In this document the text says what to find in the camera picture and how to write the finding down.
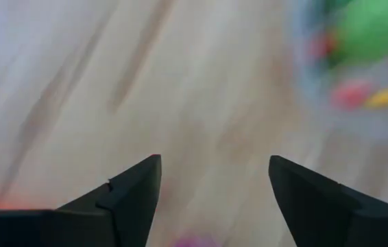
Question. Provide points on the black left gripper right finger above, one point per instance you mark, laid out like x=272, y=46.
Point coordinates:
x=324, y=219

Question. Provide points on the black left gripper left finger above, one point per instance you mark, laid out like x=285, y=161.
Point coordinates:
x=87, y=223

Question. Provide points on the green toy pear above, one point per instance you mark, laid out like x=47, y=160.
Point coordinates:
x=372, y=31

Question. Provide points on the clear plastic tupperware container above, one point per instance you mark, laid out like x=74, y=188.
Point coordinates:
x=379, y=127

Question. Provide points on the orange toy vegetable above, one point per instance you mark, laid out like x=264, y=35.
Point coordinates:
x=5, y=203

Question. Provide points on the purple white striped toy onion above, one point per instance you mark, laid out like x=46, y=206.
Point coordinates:
x=195, y=241

